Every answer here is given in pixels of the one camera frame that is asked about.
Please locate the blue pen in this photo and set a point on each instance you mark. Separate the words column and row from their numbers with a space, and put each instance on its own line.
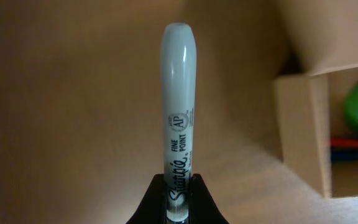
column 344, row 156

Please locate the black marker pen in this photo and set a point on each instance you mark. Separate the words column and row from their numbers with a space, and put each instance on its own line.
column 178, row 79

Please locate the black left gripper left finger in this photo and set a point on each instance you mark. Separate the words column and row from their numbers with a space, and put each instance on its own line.
column 153, row 206

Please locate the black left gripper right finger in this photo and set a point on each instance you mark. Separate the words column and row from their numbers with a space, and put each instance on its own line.
column 202, row 208

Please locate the brown cardboard box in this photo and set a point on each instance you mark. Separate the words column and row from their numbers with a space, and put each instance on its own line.
column 311, row 91

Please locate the red utility knife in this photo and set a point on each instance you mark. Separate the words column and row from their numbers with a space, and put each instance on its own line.
column 344, row 142

